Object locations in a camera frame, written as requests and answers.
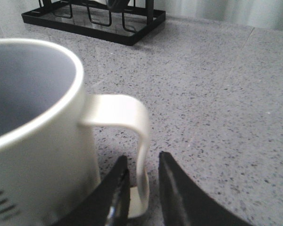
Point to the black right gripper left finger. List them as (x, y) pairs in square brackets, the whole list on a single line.
[(108, 204)]

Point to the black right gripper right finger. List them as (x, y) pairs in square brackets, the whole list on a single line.
[(184, 203)]

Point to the white ribbed cup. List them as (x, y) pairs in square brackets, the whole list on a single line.
[(48, 164)]

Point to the black wire mug rack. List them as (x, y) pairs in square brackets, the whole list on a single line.
[(119, 21)]

